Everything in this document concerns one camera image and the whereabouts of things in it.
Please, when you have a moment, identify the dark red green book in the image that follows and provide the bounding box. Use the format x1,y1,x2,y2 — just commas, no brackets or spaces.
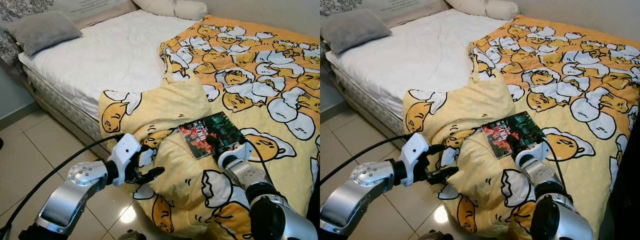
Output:
480,111,546,160
177,111,247,160

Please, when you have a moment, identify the yellow cartoon print blanket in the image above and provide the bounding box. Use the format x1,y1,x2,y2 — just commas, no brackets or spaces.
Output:
402,15,640,240
97,15,321,240

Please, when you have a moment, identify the grey pillow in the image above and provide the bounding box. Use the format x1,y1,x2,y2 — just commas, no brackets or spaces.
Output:
320,9,394,55
6,11,84,57

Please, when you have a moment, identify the grey left robot leg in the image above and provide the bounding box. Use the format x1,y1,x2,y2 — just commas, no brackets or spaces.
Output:
117,229,147,240
417,229,454,240

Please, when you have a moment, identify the white quilted mattress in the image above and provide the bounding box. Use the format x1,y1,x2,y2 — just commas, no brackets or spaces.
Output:
17,9,203,154
325,7,507,137

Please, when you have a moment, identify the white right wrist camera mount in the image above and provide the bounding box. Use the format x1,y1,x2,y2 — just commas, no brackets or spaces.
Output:
217,142,254,171
514,142,551,169

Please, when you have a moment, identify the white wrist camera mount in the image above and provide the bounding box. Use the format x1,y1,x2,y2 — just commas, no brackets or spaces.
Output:
514,142,551,169
217,142,254,171
107,133,143,188
399,132,432,187

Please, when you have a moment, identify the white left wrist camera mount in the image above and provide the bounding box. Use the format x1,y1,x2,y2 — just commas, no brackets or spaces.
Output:
399,132,432,187
107,133,143,188

